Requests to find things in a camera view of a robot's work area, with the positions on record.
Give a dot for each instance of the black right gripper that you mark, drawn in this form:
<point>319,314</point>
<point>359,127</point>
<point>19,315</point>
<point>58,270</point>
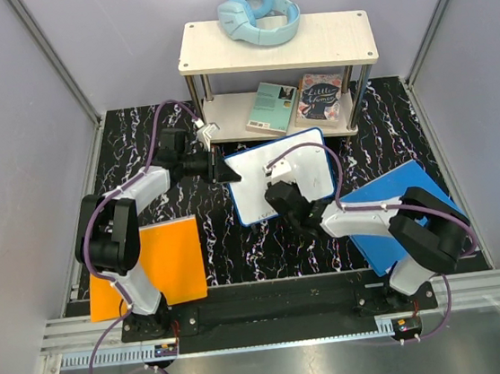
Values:
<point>294,185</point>

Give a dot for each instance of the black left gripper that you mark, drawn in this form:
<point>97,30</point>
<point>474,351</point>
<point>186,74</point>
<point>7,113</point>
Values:
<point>218,172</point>

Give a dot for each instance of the blue-framed whiteboard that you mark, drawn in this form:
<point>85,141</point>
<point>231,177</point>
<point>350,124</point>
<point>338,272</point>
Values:
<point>311,168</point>

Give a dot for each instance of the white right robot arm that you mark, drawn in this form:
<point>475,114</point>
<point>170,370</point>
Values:
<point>432,233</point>

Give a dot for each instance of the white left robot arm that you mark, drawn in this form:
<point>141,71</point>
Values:
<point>108,239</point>

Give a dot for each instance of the teal paperback book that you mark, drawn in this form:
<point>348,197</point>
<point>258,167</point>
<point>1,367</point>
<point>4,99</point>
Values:
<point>272,109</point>

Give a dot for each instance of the orange folder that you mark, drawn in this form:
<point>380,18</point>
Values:
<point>170,267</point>

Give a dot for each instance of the Little Women book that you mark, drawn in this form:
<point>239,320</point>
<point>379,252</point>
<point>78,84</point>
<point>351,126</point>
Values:
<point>319,100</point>

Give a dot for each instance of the black marble-pattern mat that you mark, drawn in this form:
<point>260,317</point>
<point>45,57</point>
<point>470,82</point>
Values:
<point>389,135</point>

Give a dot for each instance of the white two-tier shelf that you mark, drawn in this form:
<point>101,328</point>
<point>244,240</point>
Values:
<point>223,75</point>

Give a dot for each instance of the light blue headphones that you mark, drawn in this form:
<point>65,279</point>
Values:
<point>239,20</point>

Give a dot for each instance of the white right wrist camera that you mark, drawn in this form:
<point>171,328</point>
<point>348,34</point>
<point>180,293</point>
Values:
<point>281,171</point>

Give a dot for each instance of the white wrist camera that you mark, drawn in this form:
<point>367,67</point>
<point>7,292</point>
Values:
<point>205,132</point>
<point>281,171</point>

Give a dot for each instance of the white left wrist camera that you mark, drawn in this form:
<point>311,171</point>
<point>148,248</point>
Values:
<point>205,132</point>

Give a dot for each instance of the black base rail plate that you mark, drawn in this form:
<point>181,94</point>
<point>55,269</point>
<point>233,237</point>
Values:
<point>272,306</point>

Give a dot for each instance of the aluminium slotted rail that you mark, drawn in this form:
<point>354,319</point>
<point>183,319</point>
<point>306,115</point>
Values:
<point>317,318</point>

